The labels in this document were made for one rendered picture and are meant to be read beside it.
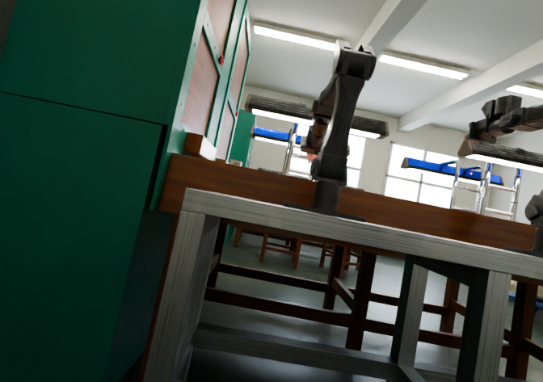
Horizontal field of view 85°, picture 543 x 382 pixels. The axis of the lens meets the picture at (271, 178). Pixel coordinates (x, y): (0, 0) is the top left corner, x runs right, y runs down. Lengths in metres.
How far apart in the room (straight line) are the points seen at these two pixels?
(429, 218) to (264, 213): 0.66
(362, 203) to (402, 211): 0.13
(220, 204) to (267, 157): 5.79
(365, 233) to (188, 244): 0.32
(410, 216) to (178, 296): 0.74
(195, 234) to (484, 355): 0.57
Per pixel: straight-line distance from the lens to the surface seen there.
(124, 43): 1.10
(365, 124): 1.35
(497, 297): 0.73
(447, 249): 0.65
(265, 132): 1.84
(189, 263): 0.56
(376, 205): 1.00
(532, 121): 1.17
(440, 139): 7.60
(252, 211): 0.54
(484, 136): 1.32
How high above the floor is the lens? 0.68
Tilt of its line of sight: 4 degrees up
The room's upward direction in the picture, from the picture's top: 11 degrees clockwise
